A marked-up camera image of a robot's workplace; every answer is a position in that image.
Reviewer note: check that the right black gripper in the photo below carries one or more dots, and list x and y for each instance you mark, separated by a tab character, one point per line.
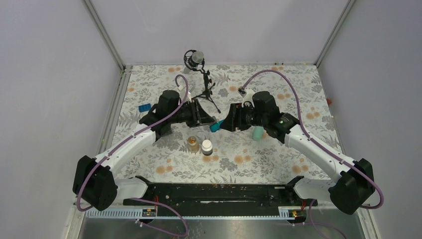
235	118

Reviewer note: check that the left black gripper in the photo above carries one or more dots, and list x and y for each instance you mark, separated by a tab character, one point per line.
199	116

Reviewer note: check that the teal pill organizer box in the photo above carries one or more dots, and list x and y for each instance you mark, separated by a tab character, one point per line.
216	126

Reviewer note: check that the white pill bottle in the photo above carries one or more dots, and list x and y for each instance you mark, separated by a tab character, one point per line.
207	147

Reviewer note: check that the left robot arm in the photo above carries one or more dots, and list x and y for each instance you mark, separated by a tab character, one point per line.
95	178

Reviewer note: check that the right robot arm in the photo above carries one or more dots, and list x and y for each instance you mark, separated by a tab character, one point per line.
350	181

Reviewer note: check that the amber glass pill bottle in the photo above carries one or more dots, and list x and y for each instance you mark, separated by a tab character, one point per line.
193	144

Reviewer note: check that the mint green tube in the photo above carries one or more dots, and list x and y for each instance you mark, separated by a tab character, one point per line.
257	134

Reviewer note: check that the floral table mat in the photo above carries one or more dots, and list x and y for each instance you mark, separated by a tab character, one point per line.
236	157

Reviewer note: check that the grey lego baseplate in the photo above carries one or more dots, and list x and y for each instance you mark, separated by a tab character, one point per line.
162	130

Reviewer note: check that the blue lego brick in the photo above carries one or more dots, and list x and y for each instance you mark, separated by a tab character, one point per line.
144	108

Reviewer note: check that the black base frame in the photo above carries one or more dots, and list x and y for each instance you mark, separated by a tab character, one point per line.
223	200

